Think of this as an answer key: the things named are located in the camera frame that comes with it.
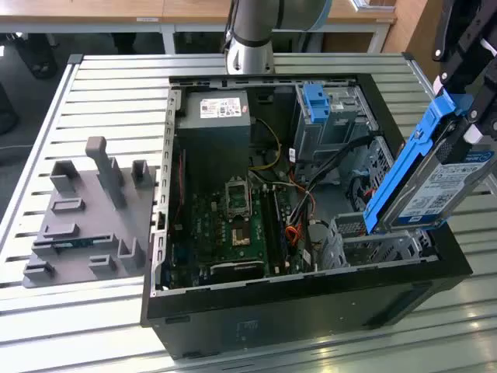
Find grey power supply unit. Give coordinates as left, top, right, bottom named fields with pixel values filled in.
left=176, top=91, right=252, bottom=176

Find silver socket cover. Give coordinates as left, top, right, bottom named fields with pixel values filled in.
left=224, top=175, right=252, bottom=218

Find round grey case speaker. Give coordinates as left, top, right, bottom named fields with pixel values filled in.
left=308, top=219, right=332, bottom=250

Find red orange wire bundle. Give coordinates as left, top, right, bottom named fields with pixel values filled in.
left=285, top=193, right=312, bottom=249

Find grey parts rack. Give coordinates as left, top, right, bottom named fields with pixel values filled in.
left=22, top=135, right=157, bottom=289

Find metal disk bay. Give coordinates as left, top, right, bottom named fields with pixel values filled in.
left=328, top=211, right=440, bottom=270

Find wooden desk white frame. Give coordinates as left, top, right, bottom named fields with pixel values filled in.
left=0, top=0, right=398, bottom=55

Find green motherboard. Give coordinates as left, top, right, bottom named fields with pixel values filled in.
left=166, top=170, right=311, bottom=288

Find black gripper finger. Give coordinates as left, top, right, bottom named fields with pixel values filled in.
left=464, top=50, right=497, bottom=147
left=433, top=0, right=490, bottom=95

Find metal drive cage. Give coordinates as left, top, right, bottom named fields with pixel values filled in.
left=293, top=83, right=380, bottom=176

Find RAM slot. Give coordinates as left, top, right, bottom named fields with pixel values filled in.
left=260, top=185, right=277, bottom=275
left=270, top=185, right=287, bottom=273
left=275, top=185, right=291, bottom=272
left=266, top=185, right=282, bottom=274

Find long black expansion slot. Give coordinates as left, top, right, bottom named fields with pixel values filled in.
left=210, top=260, right=267, bottom=282

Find black office chair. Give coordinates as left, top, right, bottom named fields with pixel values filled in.
left=23, top=33, right=59, bottom=81

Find black wire with blue tab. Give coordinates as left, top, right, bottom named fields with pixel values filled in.
left=351, top=169, right=374, bottom=187

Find black sleeved cable bundle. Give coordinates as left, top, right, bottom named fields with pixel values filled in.
left=290, top=135, right=374, bottom=199

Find black PC case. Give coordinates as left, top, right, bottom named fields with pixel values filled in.
left=140, top=72, right=474, bottom=361

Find blue drive cage latch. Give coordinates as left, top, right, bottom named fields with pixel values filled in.
left=304, top=83, right=331, bottom=124

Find hard disk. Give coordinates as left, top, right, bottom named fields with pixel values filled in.
left=363, top=87, right=497, bottom=236

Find yellow and black power wires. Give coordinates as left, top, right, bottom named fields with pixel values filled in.
left=248, top=116, right=283, bottom=172

